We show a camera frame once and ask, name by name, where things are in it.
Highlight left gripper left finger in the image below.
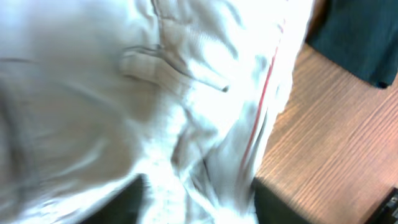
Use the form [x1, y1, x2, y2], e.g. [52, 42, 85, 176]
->
[80, 175, 144, 224]

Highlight grey folded trousers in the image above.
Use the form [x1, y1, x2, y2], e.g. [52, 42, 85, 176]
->
[307, 0, 397, 89]

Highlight beige shorts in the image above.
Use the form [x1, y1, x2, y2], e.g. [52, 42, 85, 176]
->
[1, 0, 313, 223]

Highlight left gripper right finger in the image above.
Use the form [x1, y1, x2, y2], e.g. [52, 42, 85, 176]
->
[252, 178, 310, 224]

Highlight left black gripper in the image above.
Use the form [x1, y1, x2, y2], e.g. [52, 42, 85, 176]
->
[366, 188, 397, 224]

